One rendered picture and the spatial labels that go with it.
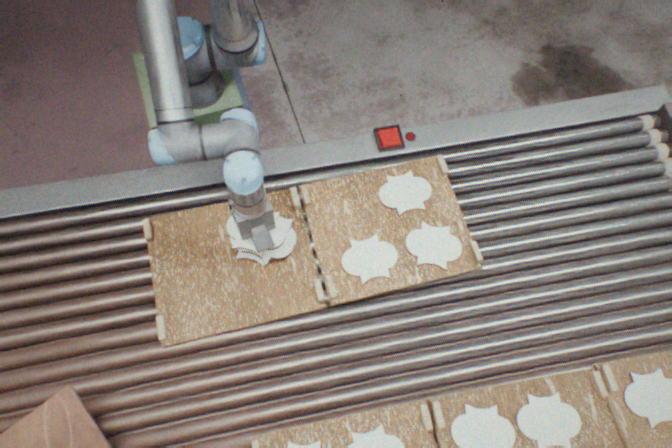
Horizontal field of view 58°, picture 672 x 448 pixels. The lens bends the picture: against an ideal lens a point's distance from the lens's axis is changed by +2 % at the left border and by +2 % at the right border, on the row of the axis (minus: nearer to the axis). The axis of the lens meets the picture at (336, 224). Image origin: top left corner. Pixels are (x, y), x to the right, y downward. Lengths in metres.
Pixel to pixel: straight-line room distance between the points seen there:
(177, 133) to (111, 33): 2.12
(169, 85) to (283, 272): 0.56
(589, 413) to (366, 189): 0.77
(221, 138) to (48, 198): 0.68
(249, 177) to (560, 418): 0.90
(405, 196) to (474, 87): 1.54
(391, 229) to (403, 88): 1.52
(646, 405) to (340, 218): 0.85
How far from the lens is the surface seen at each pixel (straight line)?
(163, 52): 1.26
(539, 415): 1.53
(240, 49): 1.58
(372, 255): 1.54
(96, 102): 3.11
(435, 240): 1.58
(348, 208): 1.60
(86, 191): 1.76
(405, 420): 1.46
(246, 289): 1.53
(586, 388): 1.59
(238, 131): 1.24
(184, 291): 1.55
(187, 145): 1.25
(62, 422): 1.44
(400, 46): 3.18
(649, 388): 1.65
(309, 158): 1.70
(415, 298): 1.55
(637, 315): 1.72
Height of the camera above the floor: 2.38
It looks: 65 degrees down
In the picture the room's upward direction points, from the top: 4 degrees clockwise
